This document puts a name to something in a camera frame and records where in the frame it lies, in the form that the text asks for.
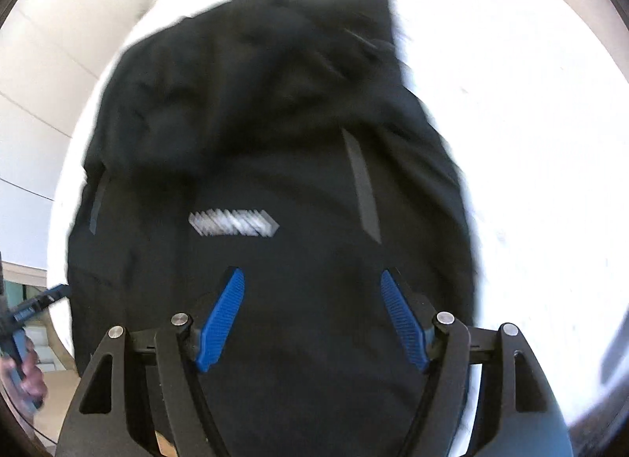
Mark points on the white wardrobe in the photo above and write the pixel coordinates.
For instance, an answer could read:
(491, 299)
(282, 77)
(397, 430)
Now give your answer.
(49, 69)

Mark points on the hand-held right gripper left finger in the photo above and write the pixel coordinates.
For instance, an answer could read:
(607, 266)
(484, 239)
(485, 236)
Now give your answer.
(222, 319)

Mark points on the bed with dotted sheet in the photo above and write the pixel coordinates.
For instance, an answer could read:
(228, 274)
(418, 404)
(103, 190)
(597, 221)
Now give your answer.
(516, 142)

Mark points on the black hooded jacket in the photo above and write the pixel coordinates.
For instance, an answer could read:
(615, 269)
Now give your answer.
(275, 167)

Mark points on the person's left hand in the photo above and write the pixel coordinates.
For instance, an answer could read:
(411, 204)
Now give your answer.
(32, 376)

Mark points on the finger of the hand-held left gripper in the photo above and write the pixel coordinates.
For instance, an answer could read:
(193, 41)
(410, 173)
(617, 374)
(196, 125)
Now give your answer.
(49, 297)

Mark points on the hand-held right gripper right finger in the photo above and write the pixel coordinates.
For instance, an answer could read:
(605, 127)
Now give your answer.
(404, 319)

